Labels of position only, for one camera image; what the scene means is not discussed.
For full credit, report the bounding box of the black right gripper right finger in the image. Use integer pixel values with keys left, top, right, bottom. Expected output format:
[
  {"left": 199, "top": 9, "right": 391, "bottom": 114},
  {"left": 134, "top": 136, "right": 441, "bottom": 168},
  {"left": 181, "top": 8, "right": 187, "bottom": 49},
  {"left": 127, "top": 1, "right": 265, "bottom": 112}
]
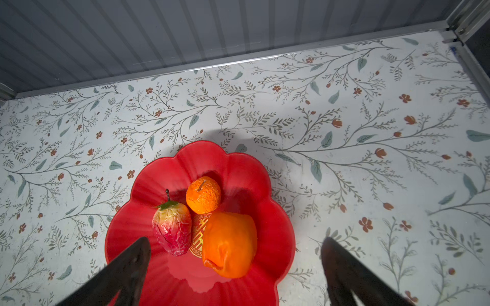
[{"left": 321, "top": 237, "right": 411, "bottom": 305}]

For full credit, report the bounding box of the orange persimmon fruit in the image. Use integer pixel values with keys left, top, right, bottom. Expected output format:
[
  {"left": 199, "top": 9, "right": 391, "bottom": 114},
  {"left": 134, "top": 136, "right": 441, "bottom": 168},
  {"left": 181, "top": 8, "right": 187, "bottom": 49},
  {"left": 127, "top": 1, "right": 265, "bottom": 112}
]
[{"left": 202, "top": 212, "right": 258, "bottom": 279}]

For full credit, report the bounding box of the red flower-shaped fruit bowl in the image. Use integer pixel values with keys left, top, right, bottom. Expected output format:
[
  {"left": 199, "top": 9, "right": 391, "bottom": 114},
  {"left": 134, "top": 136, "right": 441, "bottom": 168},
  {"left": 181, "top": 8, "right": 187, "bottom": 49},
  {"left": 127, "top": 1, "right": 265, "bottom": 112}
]
[{"left": 105, "top": 141, "right": 296, "bottom": 305}]

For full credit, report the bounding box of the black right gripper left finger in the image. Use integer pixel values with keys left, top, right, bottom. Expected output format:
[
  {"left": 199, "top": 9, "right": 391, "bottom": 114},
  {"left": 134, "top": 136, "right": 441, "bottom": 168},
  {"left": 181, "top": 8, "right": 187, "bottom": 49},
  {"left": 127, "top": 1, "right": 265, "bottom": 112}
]
[{"left": 58, "top": 237, "right": 151, "bottom": 305}]

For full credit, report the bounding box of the small orange mandarin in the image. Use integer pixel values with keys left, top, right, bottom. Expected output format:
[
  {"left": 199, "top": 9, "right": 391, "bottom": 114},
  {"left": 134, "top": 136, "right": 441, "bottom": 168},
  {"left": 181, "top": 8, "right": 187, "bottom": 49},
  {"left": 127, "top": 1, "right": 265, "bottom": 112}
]
[{"left": 186, "top": 176, "right": 222, "bottom": 214}]

